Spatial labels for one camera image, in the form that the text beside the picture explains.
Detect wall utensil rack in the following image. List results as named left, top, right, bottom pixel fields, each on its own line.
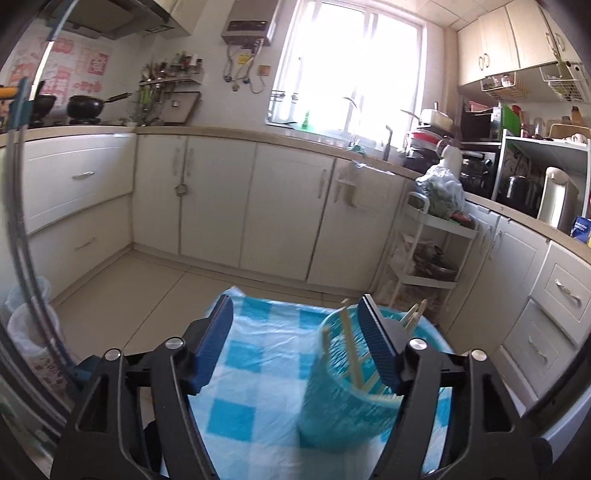
left=139, top=52, right=204, bottom=125

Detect range hood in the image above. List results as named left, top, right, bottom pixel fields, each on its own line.
left=39, top=0, right=192, bottom=42

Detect mop with metal pole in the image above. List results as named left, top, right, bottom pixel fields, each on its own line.
left=0, top=76, right=79, bottom=370

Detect grey wall water heater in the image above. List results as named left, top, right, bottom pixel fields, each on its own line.
left=221, top=0, right=282, bottom=46

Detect blue checkered tablecloth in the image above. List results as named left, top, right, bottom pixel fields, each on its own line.
left=157, top=286, right=455, bottom=480

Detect black pan with wooden handle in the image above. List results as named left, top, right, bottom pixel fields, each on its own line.
left=67, top=92, right=132, bottom=125

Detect white pitcher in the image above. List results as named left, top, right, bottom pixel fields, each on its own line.
left=436, top=138, right=464, bottom=178

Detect white lower cabinets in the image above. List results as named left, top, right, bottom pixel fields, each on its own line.
left=0, top=124, right=591, bottom=416

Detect white rolling cart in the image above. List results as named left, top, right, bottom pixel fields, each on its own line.
left=379, top=191, right=478, bottom=319

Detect pink wall stickers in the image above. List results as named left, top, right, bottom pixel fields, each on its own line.
left=0, top=37, right=114, bottom=125

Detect white thermos pot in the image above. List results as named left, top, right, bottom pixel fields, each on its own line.
left=538, top=166, right=580, bottom=234

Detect kitchen window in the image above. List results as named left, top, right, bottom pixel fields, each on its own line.
left=265, top=0, right=451, bottom=148

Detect black microwave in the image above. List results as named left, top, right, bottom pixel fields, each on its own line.
left=462, top=108, right=502, bottom=141

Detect plastic bag of greens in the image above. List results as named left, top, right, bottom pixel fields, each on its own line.
left=414, top=162, right=467, bottom=220

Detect black toaster oven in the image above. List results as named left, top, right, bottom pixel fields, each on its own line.
left=459, top=141, right=499, bottom=197

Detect stack of pots and dishes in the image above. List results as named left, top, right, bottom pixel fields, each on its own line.
left=399, top=108, right=455, bottom=171

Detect white countertop shelf rack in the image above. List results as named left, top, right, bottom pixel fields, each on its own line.
left=489, top=129, right=591, bottom=232

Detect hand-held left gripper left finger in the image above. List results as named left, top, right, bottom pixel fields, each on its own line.
left=51, top=294, right=235, bottom=480

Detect black stock pot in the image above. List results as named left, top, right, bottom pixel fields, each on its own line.
left=496, top=174, right=543, bottom=217

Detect white cabinets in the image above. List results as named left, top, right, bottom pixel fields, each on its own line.
left=457, top=0, right=583, bottom=86
left=0, top=124, right=591, bottom=416

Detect white upper cabinets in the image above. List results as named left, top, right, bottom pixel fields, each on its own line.
left=457, top=0, right=583, bottom=86

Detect dark cutting board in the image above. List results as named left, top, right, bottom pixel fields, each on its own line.
left=159, top=91, right=201, bottom=125

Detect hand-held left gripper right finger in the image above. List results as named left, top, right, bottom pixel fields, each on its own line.
left=358, top=294, right=561, bottom=480

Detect trash bin with plastic bag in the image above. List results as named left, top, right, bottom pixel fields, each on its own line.
left=4, top=276, right=77, bottom=393

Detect wooden chopstick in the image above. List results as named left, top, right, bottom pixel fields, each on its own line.
left=339, top=298, right=365, bottom=388
left=360, top=364, right=403, bottom=400
left=399, top=299, right=429, bottom=326

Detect steel pot with glass lid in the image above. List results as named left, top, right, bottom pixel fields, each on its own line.
left=409, top=244, right=460, bottom=282

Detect green plastic board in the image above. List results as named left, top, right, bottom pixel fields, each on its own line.
left=501, top=105, right=522, bottom=134

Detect white wire hanging basket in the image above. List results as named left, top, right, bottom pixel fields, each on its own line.
left=480, top=71, right=515, bottom=100
left=539, top=62, right=591, bottom=102

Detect black wok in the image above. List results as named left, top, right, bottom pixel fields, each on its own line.
left=30, top=80, right=57, bottom=127

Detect blue utensil holder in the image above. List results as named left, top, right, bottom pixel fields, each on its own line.
left=299, top=307, right=455, bottom=450

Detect curved chrome faucet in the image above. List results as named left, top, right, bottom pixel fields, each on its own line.
left=344, top=96, right=365, bottom=148

